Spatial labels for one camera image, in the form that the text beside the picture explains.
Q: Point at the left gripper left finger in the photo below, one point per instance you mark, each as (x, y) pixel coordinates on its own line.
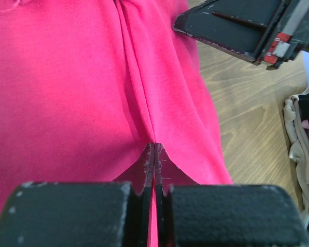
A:
(113, 213)

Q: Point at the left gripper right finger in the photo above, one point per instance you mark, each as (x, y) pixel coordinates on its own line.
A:
(190, 214)

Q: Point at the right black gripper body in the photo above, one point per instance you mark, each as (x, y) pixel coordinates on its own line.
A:
(290, 36)

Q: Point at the pink t shirt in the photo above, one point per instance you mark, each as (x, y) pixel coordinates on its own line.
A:
(85, 85)

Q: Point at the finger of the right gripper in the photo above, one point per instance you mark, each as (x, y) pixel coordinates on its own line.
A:
(240, 28)

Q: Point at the white folded t shirt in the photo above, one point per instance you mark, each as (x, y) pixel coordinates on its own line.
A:
(297, 129)

